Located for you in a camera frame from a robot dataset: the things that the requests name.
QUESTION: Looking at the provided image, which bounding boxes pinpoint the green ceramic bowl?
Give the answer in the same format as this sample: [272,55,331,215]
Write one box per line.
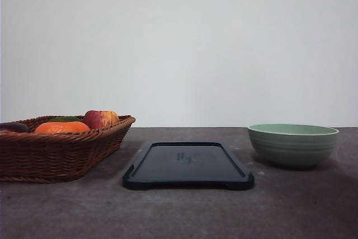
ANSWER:
[247,124,340,168]

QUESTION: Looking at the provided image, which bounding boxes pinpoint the brown wicker basket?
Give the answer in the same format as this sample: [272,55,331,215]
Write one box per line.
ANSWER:
[0,115,136,184]

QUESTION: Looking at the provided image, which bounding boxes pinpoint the dark rectangular tray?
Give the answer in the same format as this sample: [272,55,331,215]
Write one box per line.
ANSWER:
[123,142,255,190]

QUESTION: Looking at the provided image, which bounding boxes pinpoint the red yellow apple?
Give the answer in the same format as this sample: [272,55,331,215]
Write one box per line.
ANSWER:
[84,110,119,129]

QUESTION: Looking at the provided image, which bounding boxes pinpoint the green avocado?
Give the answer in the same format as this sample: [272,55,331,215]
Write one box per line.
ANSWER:
[48,116,82,122]

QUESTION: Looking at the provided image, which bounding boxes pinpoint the orange tangerine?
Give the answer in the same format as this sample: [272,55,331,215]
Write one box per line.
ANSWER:
[35,121,91,134]

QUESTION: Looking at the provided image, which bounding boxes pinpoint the dark purple fruit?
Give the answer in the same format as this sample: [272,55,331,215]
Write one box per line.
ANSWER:
[0,123,31,133]

